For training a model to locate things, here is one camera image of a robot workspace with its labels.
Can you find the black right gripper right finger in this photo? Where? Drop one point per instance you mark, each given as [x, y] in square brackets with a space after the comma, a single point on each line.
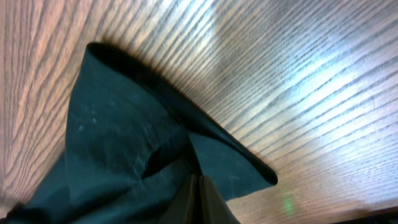
[213, 207]

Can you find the black t-shirt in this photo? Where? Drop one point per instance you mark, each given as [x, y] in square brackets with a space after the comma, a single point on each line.
[131, 142]

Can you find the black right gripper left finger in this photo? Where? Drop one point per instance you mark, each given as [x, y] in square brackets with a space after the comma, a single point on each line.
[182, 207]

